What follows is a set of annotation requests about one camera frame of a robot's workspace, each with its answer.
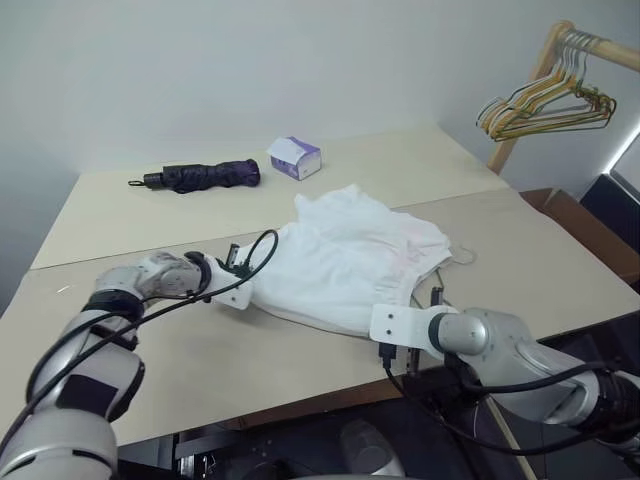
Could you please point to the white shirt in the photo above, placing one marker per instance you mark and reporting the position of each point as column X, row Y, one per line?
column 350, row 250

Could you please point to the purple white tissue box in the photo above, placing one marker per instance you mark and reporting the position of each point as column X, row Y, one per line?
column 297, row 161

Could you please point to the dark purple folded umbrella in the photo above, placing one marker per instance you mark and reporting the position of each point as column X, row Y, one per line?
column 210, row 175

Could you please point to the grey rounded shape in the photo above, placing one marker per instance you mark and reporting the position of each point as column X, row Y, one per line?
column 370, row 450

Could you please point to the brown cardboard box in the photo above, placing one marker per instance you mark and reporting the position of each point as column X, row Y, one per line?
column 565, row 210

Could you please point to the wooden stick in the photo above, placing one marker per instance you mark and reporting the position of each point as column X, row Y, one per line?
column 510, row 440

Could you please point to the black panel with bright edge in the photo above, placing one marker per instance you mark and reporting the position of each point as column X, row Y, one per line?
column 615, row 200

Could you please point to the wooden clothes rack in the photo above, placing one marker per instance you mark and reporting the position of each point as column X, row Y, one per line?
column 620, row 50

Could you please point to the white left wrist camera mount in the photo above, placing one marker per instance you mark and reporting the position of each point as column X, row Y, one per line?
column 235, row 296

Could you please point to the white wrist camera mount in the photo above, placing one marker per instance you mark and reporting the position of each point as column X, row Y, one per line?
column 395, row 322
column 235, row 296

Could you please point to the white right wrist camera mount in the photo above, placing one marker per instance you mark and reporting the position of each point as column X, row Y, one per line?
column 395, row 322

